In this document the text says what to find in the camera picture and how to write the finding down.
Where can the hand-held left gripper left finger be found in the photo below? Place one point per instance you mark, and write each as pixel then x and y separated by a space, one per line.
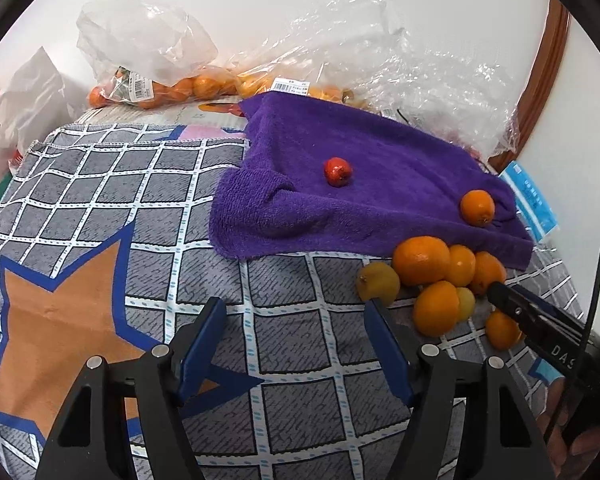
pixel 200 345

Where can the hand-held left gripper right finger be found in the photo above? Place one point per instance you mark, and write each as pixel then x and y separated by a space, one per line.
pixel 387 350

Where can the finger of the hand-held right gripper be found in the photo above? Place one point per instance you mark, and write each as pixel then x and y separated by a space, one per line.
pixel 555 308
pixel 510 300

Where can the small orange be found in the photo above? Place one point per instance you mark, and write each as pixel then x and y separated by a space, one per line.
pixel 436 308
pixel 462 266
pixel 500 332
pixel 485 270
pixel 477 207

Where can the yellow loquat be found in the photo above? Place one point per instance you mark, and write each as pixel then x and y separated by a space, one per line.
pixel 378 282
pixel 466 305

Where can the large orange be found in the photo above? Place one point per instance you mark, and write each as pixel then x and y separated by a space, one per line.
pixel 421 260

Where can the person's right hand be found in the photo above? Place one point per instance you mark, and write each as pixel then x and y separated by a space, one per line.
pixel 560 435

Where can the blue packet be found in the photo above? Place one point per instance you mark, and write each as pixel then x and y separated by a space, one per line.
pixel 530 200

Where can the checked star blanket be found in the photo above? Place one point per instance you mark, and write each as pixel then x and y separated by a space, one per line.
pixel 130 220

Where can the purple towel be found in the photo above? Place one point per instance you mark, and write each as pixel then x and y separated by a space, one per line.
pixel 380 200

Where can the small red apple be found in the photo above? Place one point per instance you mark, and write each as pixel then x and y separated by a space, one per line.
pixel 337 171

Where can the crinkled clear plastic bag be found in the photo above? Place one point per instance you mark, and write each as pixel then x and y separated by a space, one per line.
pixel 455 90

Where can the printed grey carton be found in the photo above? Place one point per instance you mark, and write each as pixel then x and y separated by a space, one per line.
pixel 145 115

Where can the white plastic bag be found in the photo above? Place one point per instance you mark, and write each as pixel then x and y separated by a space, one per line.
pixel 30 95

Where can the clear plastic bag of oranges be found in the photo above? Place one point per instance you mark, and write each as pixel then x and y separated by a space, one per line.
pixel 145 35

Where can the brown wooden frame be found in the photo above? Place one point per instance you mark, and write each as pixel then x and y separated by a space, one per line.
pixel 547 60

